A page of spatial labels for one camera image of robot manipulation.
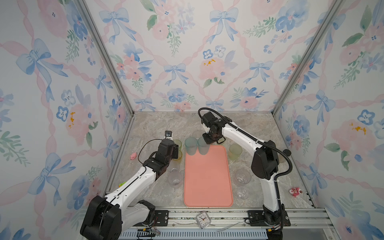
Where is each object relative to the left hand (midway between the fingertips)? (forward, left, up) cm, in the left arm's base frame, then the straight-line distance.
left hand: (173, 143), depth 84 cm
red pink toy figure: (-22, -66, -12) cm, 71 cm away
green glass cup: (+7, -2, -9) cm, 11 cm away
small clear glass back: (+14, -14, -10) cm, 22 cm away
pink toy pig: (-1, +27, -14) cm, 30 cm away
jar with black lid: (-2, -67, -6) cm, 67 cm away
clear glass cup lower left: (-15, -1, -14) cm, 21 cm away
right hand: (+7, -21, -5) cm, 22 cm away
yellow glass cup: (-5, -4, -3) cm, 7 cm away
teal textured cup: (+3, -18, -9) cm, 20 cm away
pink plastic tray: (-15, -20, -14) cm, 28 cm away
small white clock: (-35, -17, -13) cm, 41 cm away
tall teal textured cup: (+5, -10, -8) cm, 14 cm away
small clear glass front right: (-22, -39, -14) cm, 47 cm away
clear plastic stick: (-38, -29, -15) cm, 50 cm away
